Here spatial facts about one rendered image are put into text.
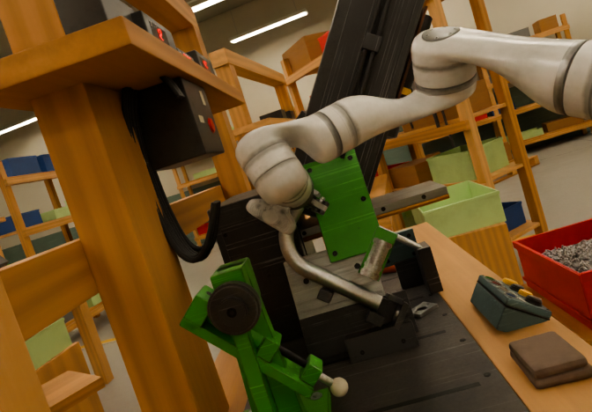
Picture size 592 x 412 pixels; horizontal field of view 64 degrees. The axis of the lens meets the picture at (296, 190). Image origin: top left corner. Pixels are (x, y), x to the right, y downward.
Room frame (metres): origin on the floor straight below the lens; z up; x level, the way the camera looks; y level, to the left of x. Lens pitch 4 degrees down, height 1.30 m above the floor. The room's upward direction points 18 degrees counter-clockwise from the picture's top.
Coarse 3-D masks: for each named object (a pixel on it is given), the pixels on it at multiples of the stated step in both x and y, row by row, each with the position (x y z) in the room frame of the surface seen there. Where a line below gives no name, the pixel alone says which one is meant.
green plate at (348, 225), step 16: (336, 160) 0.97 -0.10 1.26; (352, 160) 0.97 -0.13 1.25; (320, 176) 0.97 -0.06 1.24; (336, 176) 0.96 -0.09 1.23; (352, 176) 0.96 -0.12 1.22; (320, 192) 0.96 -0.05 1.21; (336, 192) 0.96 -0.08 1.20; (352, 192) 0.95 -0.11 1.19; (336, 208) 0.95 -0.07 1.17; (352, 208) 0.94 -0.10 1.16; (368, 208) 0.94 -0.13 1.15; (320, 224) 0.95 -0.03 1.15; (336, 224) 0.94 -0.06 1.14; (352, 224) 0.94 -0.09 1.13; (368, 224) 0.93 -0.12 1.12; (336, 240) 0.94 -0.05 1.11; (352, 240) 0.93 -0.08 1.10; (368, 240) 0.93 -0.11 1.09; (336, 256) 0.93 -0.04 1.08; (352, 256) 0.92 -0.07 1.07
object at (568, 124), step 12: (540, 24) 8.45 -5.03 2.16; (552, 24) 8.41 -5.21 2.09; (564, 24) 8.30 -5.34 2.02; (528, 36) 8.47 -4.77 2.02; (540, 36) 8.36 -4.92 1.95; (480, 72) 9.05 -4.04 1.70; (492, 96) 8.63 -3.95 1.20; (516, 108) 8.70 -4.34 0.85; (528, 108) 8.48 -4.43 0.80; (480, 120) 8.75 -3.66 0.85; (492, 120) 8.62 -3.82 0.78; (552, 120) 8.81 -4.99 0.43; (564, 120) 8.46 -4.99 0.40; (576, 120) 8.41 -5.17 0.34; (588, 120) 8.32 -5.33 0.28; (504, 132) 8.63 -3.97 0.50; (528, 132) 8.58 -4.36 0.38; (540, 132) 8.53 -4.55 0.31; (552, 132) 8.45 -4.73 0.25; (564, 132) 8.37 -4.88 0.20; (420, 144) 8.97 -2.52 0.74; (432, 156) 9.01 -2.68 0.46
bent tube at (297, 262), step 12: (288, 240) 0.92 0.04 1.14; (288, 252) 0.91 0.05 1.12; (300, 264) 0.90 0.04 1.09; (312, 264) 0.91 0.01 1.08; (312, 276) 0.89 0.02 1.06; (324, 276) 0.89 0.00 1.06; (336, 276) 0.89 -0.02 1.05; (336, 288) 0.88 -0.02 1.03; (348, 288) 0.88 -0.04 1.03; (360, 288) 0.88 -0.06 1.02; (360, 300) 0.87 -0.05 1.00; (372, 300) 0.86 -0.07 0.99
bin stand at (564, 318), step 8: (528, 288) 1.15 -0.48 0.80; (536, 296) 1.09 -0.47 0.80; (544, 304) 1.04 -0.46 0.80; (552, 304) 1.03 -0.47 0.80; (552, 312) 1.00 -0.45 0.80; (560, 312) 0.99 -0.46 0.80; (560, 320) 0.95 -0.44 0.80; (568, 320) 0.94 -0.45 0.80; (576, 320) 0.93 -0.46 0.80; (568, 328) 0.92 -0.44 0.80; (576, 328) 0.90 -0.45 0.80; (584, 328) 0.89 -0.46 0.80; (584, 336) 0.87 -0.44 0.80
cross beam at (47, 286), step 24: (216, 192) 1.65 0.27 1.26; (192, 216) 1.31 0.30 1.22; (72, 240) 0.79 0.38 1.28; (24, 264) 0.60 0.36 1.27; (48, 264) 0.64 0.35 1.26; (72, 264) 0.70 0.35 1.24; (24, 288) 0.58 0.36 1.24; (48, 288) 0.63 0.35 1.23; (72, 288) 0.68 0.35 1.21; (96, 288) 0.74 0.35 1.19; (24, 312) 0.57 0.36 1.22; (48, 312) 0.61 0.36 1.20; (24, 336) 0.55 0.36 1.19
